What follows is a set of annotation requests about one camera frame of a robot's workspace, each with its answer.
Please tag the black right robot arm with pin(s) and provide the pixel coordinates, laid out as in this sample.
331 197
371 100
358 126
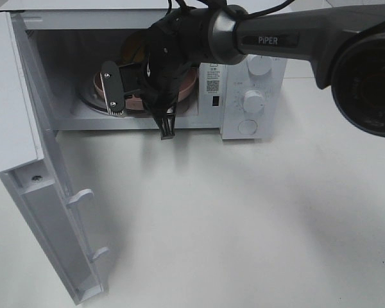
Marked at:
344 45

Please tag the round white door-release button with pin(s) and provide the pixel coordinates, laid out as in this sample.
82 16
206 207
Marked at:
247 127

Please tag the white microwave oven body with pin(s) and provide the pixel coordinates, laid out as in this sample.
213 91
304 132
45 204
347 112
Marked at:
51 54

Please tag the burger with lettuce and cheese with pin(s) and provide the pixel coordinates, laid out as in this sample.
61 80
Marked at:
133 48

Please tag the pink round plate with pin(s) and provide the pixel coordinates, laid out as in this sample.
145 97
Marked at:
134 104

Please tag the white microwave knob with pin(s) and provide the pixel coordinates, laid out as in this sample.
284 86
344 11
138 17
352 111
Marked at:
253 101
258 65

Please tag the glass microwave turntable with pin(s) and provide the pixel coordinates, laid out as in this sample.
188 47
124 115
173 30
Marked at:
113 104

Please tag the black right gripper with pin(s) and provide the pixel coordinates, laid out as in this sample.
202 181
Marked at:
160 83

